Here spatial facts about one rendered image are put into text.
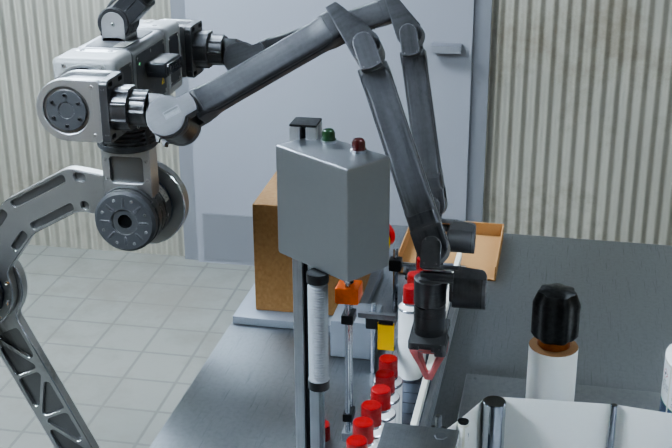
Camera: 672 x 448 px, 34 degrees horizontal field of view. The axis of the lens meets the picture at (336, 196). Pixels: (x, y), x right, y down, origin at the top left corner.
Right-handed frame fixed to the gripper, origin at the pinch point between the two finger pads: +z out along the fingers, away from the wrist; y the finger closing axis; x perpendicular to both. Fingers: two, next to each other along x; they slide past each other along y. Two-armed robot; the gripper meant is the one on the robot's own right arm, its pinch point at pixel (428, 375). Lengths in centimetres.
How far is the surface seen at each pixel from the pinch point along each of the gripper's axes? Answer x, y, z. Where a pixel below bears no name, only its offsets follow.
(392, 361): 5.3, -8.7, -7.2
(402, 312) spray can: 7.6, 20.0, -1.9
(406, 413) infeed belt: 5.0, 8.0, 13.6
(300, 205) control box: 19.5, -14.5, -37.6
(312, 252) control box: 17.3, -16.2, -30.3
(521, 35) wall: -6, 266, -3
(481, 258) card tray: -3, 95, 19
